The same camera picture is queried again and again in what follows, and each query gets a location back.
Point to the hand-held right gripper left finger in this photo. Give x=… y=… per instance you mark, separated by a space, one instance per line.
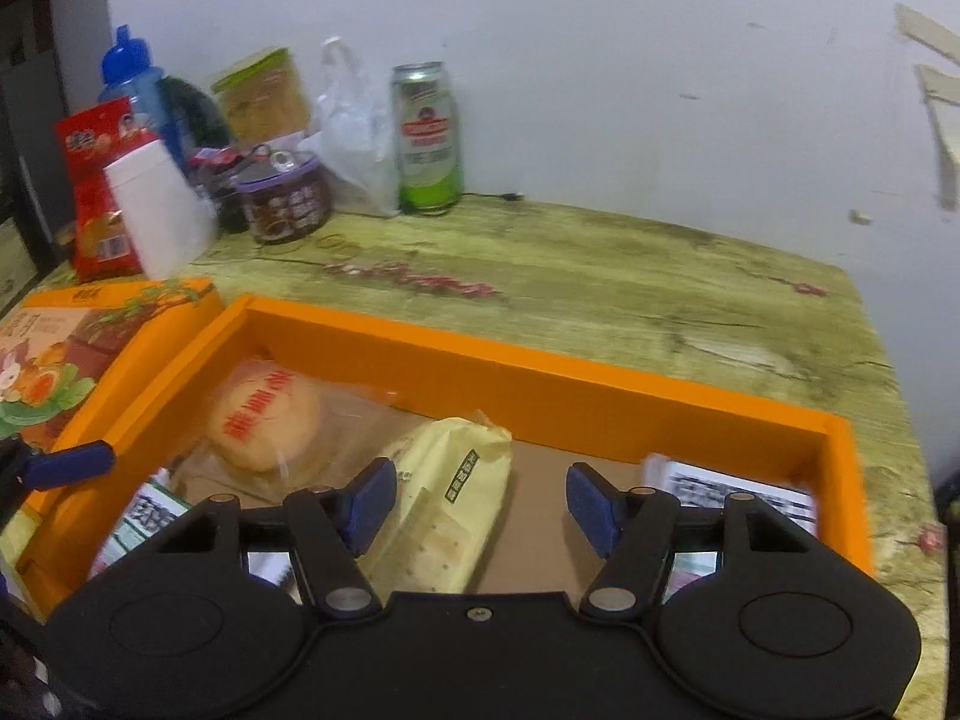
x=371 y=501

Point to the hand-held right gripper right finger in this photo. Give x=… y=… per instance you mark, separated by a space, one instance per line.
x=592 y=508

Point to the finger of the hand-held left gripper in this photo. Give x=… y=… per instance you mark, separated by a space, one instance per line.
x=75 y=463

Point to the yellow cracker packet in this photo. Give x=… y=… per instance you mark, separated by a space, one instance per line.
x=450 y=495

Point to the white green biscuit packet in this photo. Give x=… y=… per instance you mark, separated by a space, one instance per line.
x=146 y=517
x=720 y=484

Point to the orange cardboard box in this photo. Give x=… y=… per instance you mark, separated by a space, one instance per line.
x=562 y=397

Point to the orange printed box lid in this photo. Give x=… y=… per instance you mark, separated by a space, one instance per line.
x=90 y=345

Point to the round cake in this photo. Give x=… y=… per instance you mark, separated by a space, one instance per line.
x=262 y=412

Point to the red snack bag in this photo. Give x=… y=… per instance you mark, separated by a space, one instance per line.
x=94 y=202

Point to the yellow rubber band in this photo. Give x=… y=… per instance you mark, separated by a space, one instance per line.
x=322 y=242

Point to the white paper cup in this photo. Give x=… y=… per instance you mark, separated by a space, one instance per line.
x=157 y=210

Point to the dark jar with red lid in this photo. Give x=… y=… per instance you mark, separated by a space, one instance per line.
x=217 y=195

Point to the dark can with purple lid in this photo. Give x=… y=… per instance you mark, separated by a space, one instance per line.
x=289 y=206

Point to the white plastic bag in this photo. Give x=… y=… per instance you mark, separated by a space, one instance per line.
x=352 y=142

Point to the green beer can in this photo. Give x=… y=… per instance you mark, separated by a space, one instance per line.
x=427 y=142

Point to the dark green pouch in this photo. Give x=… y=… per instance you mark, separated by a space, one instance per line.
x=191 y=116

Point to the blue water bottle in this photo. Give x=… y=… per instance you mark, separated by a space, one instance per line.
x=131 y=82

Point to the wall tape strips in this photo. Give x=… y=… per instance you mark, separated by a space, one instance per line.
x=937 y=90

